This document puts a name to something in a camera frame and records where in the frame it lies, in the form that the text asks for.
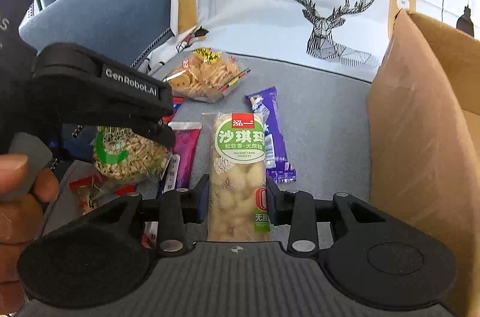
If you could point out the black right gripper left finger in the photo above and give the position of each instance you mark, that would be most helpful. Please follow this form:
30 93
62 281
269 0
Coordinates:
107 254

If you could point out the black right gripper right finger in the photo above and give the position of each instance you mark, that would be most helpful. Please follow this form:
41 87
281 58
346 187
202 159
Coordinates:
371 257

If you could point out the round green puffed grain cake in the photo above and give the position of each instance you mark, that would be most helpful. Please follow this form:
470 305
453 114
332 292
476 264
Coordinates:
121 154

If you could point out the sachima pastry pack green label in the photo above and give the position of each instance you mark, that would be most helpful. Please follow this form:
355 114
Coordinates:
237 209

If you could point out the small biscuit bag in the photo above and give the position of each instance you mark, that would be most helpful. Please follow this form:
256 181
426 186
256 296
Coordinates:
207 75

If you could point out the person's left hand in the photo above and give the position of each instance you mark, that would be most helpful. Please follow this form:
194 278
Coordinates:
20 223

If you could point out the small red clear candy pack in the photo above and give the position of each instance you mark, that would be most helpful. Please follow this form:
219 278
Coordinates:
95 190

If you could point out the red snack bag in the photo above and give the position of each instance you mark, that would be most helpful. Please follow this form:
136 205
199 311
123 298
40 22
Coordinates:
177 103

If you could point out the blue purple chocolate bar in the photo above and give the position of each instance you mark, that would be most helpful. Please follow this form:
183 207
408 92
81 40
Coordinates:
278 167

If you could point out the purple wafer bar pack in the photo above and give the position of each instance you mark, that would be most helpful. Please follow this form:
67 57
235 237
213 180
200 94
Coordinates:
180 165

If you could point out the cardboard box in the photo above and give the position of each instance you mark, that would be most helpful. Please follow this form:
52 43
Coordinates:
423 113

